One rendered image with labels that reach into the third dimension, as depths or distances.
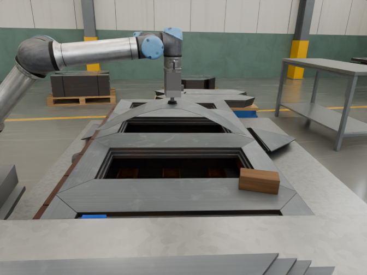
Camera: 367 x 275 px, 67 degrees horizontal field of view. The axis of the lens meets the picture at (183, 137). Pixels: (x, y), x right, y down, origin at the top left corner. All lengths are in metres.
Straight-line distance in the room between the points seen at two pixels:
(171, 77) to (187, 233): 0.81
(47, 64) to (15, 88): 0.23
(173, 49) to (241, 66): 7.71
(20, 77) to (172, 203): 0.72
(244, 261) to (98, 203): 0.56
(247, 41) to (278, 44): 1.02
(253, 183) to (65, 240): 0.60
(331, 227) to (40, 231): 0.43
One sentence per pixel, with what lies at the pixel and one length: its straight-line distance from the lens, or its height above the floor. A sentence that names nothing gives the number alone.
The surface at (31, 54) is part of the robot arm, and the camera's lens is 1.03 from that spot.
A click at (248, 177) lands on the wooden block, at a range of 0.88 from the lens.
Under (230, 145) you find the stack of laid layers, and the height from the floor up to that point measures 0.86.
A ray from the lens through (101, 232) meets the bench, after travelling 0.44.
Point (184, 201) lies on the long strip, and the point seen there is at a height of 0.86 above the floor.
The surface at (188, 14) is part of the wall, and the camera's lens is 8.24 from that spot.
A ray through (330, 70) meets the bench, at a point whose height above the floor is 0.91.
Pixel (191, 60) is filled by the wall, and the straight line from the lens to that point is 8.30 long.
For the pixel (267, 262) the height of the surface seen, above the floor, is 1.07.
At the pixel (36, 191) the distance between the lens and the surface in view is 1.34.
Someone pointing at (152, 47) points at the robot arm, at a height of 1.27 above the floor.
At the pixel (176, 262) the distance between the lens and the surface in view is 0.35.
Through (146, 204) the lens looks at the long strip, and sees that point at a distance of 0.82.
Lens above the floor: 1.33
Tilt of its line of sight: 21 degrees down
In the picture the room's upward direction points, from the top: 1 degrees clockwise
